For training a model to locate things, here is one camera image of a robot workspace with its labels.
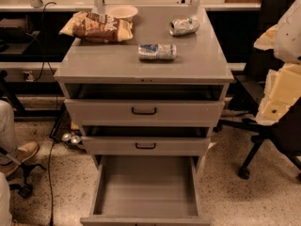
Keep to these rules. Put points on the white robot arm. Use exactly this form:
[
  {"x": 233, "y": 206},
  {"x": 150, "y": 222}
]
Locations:
[{"x": 282, "y": 86}]

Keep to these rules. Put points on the grey drawer cabinet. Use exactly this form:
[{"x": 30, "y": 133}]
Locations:
[{"x": 199, "y": 72}]

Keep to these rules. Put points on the grey middle drawer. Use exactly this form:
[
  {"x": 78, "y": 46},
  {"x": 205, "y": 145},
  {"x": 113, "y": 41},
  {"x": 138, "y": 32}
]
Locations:
[{"x": 146, "y": 145}]

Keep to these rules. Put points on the grey top drawer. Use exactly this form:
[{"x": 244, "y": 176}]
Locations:
[{"x": 144, "y": 113}]

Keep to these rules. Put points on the grey open bottom drawer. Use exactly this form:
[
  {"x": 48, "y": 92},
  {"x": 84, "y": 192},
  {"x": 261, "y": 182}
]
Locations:
[{"x": 146, "y": 191}]

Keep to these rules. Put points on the silver can on floor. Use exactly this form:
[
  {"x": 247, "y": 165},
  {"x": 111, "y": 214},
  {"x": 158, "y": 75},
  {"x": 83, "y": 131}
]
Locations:
[{"x": 66, "y": 137}]

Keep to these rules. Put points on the white bowl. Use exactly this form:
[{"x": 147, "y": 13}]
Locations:
[{"x": 124, "y": 12}]

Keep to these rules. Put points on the brown chip bag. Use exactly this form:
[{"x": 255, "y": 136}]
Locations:
[{"x": 98, "y": 28}]

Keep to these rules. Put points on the black office chair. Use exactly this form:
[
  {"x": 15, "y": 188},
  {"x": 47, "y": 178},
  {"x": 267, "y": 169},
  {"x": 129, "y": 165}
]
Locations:
[{"x": 286, "y": 133}]

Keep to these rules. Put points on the light trouser leg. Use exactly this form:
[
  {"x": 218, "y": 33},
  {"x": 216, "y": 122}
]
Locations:
[{"x": 7, "y": 130}]

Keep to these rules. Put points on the tan shoe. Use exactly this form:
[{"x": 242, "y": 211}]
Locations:
[{"x": 22, "y": 153}]

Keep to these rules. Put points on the wall power outlet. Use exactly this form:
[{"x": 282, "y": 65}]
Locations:
[{"x": 28, "y": 76}]

